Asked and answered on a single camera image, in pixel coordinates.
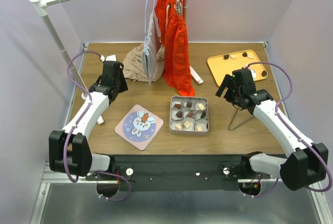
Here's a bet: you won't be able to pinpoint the metal tongs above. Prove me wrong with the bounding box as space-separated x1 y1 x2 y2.
228 107 254 130

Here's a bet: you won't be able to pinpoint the white chocolate cube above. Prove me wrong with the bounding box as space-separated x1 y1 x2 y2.
198 103 205 111

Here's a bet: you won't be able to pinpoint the pink tin lid with bunny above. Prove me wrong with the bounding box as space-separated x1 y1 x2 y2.
114 104 164 151

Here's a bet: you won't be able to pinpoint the dark brown chocolate cube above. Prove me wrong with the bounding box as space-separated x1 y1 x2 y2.
186 101 193 108

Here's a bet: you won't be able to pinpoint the brown chocolate cell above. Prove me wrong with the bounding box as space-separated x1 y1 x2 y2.
186 111 194 117

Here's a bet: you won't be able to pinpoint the pink chocolate tin box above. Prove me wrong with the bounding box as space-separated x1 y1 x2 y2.
169 96 209 136

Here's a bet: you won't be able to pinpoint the dark round chocolate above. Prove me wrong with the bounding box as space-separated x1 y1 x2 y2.
176 111 183 118

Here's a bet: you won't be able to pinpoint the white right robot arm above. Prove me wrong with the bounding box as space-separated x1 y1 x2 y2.
216 69 332 191

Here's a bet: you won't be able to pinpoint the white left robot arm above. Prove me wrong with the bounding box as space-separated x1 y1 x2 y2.
48 60 128 182

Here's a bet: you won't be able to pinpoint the beige cloth pile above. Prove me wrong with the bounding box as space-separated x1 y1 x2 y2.
123 43 165 82

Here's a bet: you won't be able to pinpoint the orange tray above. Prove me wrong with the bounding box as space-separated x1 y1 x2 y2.
207 49 268 86

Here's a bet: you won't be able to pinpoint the grey hanging towel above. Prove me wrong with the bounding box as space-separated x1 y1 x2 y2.
142 12 157 85

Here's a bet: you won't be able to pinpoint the orange hanging garment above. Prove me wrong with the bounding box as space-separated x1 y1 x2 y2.
155 0 195 96

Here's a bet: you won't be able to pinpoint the white clothes rack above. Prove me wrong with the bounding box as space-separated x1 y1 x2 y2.
28 0 204 125

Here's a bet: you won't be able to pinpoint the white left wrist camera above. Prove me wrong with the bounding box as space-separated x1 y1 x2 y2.
104 55 117 62

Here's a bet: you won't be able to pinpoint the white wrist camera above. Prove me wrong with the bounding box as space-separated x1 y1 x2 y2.
104 55 117 62
248 68 257 81

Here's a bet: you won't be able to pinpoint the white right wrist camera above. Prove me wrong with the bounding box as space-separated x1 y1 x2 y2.
248 68 257 81

